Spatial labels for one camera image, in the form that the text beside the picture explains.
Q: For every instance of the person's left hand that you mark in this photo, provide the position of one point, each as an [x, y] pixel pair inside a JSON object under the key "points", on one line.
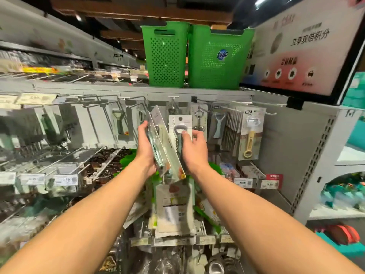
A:
{"points": [[144, 151]]}

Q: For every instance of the yellow bottle opener pack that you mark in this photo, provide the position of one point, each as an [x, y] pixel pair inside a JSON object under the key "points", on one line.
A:
{"points": [[251, 136]]}

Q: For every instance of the white price tag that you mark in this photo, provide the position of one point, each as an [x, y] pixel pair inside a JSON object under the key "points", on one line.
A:
{"points": [[7, 178], [243, 182], [32, 179], [270, 184], [66, 180]]}

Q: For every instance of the yellow price tag strip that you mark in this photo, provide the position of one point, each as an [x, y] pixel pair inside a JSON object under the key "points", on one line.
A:
{"points": [[35, 99]]}

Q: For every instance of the tall green perforated basket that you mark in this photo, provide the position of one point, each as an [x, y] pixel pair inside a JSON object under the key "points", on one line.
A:
{"points": [[165, 55]]}

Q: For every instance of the bunch of carded peeler packs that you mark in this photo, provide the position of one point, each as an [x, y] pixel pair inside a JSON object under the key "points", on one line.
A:
{"points": [[166, 145]]}

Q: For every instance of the white carded bottle opener pack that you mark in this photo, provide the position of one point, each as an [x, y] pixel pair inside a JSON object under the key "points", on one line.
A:
{"points": [[178, 122]]}

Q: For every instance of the corkscrew hanging pack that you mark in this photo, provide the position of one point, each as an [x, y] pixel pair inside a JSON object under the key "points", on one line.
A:
{"points": [[199, 119]]}

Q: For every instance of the pile of colourful packaged goods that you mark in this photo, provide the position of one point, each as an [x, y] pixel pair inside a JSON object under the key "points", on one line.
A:
{"points": [[345, 192]]}

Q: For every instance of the person's left thumb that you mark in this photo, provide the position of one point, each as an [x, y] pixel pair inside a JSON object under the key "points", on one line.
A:
{"points": [[143, 128]]}

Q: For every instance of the person's right hand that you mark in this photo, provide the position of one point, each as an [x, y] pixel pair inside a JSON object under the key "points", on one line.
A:
{"points": [[196, 154]]}

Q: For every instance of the person's right thumb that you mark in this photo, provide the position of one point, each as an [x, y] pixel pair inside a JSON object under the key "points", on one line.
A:
{"points": [[186, 139]]}

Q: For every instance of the red shelf label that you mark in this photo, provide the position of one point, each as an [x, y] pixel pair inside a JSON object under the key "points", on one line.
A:
{"points": [[278, 177]]}

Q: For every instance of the grey pouch package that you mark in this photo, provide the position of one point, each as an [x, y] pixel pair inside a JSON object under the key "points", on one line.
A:
{"points": [[175, 208]]}

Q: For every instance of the metal display hook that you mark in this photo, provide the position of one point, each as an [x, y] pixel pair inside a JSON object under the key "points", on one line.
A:
{"points": [[71, 158], [256, 103]]}

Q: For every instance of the white side shelf unit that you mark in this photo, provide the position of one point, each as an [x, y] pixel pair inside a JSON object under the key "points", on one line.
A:
{"points": [[322, 168]]}

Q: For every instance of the wide green basket blue logo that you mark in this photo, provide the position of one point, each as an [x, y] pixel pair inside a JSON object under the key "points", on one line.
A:
{"points": [[218, 58]]}

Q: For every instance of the row of metal skewer packs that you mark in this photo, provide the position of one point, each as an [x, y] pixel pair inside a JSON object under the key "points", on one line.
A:
{"points": [[232, 131]]}

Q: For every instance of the dark peeler hanging pack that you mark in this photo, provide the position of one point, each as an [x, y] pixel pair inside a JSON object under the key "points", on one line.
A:
{"points": [[119, 122]]}

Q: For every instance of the teal box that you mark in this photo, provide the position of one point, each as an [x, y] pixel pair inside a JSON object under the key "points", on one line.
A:
{"points": [[355, 91]]}

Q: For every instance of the white and pink poster board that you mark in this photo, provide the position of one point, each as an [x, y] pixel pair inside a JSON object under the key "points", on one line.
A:
{"points": [[305, 45]]}

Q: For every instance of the row of dark hanging packets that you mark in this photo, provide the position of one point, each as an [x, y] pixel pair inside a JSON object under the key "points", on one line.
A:
{"points": [[105, 165]]}

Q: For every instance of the person's left forearm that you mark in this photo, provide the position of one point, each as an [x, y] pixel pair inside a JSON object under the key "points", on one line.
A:
{"points": [[85, 219]]}

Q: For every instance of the person's right forearm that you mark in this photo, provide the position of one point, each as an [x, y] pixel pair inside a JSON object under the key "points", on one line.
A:
{"points": [[256, 225]]}

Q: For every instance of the red and orange round items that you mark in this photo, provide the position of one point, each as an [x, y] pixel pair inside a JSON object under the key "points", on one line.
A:
{"points": [[342, 233]]}

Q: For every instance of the pale blue peeler pack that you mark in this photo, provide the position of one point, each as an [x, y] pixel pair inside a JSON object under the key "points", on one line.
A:
{"points": [[217, 125]]}

